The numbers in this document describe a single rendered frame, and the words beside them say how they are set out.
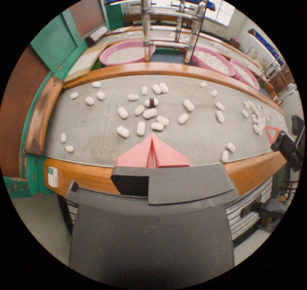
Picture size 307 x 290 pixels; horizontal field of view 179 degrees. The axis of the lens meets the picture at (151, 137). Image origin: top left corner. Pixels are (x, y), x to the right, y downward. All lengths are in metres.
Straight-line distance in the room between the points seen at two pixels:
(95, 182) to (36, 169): 0.28
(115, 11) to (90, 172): 2.89
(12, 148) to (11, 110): 0.12
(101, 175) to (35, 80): 0.44
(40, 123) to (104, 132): 0.25
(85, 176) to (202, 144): 0.31
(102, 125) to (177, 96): 0.24
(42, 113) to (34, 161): 0.17
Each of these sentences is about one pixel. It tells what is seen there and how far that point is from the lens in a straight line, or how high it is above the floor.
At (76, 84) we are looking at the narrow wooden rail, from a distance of 0.47.
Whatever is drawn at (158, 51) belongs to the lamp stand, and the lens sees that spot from 0.65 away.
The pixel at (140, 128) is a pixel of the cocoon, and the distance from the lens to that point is 0.23.
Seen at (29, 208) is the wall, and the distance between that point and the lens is 1.46.
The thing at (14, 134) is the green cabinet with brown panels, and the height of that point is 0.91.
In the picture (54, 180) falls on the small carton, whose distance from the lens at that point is 0.37.
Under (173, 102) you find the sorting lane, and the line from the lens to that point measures 0.30.
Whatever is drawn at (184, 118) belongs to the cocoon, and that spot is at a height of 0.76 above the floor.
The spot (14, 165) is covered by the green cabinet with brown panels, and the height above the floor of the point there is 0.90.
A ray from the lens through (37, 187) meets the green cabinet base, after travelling 0.48.
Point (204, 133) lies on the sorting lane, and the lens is 0.29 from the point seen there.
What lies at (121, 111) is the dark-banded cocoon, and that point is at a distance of 0.26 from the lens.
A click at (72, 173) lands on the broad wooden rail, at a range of 0.31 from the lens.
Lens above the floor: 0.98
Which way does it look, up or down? 76 degrees down
